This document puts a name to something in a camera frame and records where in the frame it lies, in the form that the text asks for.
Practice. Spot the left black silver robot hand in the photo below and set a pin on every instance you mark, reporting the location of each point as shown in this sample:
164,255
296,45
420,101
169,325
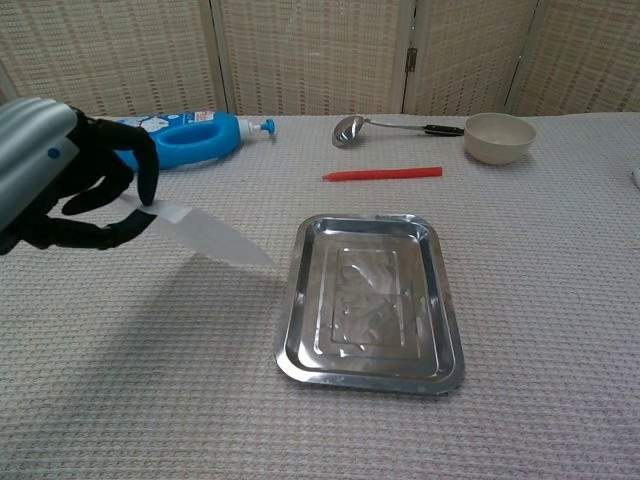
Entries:
30,150

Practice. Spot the white paper sheet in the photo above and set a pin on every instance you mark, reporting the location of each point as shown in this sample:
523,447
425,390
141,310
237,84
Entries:
210,235

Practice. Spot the stainless steel rectangular tray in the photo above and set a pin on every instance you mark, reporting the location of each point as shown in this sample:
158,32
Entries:
370,305

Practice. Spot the blue pump detergent bottle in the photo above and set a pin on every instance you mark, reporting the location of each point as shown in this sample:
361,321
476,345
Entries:
200,142

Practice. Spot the white woven tablecloth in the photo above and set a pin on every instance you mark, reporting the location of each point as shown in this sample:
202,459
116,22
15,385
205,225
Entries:
150,375

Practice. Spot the beige woven folding screen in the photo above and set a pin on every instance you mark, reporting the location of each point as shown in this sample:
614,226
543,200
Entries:
310,55

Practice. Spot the red candle stick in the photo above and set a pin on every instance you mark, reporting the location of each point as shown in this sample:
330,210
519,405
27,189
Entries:
380,174

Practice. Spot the beige round bowl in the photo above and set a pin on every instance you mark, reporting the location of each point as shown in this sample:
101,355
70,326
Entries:
500,142

